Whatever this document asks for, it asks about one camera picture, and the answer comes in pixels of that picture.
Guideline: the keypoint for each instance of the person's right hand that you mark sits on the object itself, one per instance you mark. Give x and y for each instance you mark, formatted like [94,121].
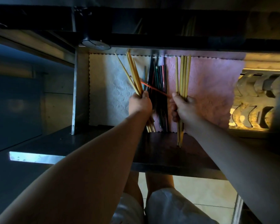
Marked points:
[187,110]

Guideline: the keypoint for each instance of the person's left hand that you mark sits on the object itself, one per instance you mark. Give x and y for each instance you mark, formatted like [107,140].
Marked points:
[140,104]

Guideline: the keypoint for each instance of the person's left fingers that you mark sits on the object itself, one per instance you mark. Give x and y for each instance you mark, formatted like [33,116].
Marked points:
[146,95]

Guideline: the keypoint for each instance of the person's right thumb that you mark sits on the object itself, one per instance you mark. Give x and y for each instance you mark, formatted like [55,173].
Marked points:
[178,97]

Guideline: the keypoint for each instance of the red chopstick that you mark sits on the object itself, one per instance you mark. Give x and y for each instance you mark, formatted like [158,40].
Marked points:
[154,88]

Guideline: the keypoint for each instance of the bundle of yellow chopsticks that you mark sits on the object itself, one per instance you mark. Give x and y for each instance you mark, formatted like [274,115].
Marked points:
[134,76]

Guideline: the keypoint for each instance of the yellow wooden chopstick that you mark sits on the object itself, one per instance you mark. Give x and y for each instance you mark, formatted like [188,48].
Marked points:
[188,74]
[185,74]

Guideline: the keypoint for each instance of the person's right forearm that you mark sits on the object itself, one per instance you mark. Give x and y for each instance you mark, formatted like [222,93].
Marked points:
[238,160]

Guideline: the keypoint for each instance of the person's left forearm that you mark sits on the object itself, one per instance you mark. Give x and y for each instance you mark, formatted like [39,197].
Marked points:
[84,174]

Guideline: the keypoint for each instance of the pile of dark chopsticks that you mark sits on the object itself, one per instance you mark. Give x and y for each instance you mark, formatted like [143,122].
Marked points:
[159,107]

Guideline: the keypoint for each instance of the pink textured cloth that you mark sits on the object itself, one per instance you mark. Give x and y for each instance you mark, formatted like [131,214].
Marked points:
[212,90]

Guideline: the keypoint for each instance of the white textured cloth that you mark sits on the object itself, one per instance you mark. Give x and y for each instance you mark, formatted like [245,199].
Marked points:
[107,90]

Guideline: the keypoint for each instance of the upright steel panel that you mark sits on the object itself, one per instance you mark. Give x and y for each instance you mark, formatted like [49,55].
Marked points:
[80,90]

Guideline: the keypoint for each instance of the round white disc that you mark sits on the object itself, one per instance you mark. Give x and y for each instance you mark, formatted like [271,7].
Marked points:
[96,45]

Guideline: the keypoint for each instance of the patterned ornamental vent block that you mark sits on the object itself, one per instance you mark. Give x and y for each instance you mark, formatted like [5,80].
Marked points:
[252,100]

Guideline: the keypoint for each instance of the person's right leg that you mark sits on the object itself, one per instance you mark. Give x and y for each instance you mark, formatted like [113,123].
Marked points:
[158,181]

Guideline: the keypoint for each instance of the person's leg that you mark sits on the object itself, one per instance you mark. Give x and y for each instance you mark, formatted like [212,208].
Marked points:
[158,181]
[133,186]

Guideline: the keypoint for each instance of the person's left leg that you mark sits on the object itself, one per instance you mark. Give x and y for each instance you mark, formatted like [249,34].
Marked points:
[133,186]

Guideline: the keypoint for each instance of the white shorts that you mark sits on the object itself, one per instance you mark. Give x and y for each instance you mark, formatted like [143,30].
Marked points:
[175,207]

